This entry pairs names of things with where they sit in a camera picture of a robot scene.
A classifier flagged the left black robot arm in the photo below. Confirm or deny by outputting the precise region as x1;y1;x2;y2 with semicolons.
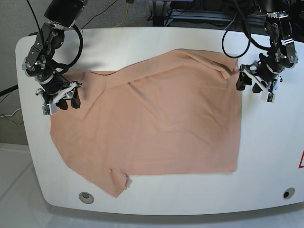
222;0;298;99

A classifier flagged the table grommet hole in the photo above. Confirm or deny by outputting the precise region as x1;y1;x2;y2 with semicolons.
79;192;94;204
283;188;295;199

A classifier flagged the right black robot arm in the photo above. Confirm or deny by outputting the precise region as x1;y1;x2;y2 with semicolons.
22;0;87;115

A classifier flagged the yellow cable on floor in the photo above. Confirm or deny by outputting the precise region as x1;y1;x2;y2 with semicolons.
114;0;130;29

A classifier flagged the black table leg left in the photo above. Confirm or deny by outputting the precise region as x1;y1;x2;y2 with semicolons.
0;85;19;96

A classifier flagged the red triangle sticker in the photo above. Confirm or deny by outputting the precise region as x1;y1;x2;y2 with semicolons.
298;151;304;168

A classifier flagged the left table grommet hole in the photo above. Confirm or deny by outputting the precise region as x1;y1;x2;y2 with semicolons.
79;192;94;204

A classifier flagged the black cable on carpet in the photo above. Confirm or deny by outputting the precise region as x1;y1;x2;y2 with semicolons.
80;0;119;31

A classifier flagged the peach orange T-shirt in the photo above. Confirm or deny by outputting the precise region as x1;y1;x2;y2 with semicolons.
50;49;242;197

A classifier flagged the right table grommet hole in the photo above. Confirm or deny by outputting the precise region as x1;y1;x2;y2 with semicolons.
283;188;295;199

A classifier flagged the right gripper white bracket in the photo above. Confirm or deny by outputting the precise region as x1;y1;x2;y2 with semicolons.
35;80;83;110

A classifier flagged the black metal equipment frame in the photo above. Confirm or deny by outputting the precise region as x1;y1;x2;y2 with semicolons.
148;0;304;42

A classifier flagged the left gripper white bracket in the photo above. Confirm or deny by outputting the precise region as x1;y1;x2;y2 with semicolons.
236;61;283;93

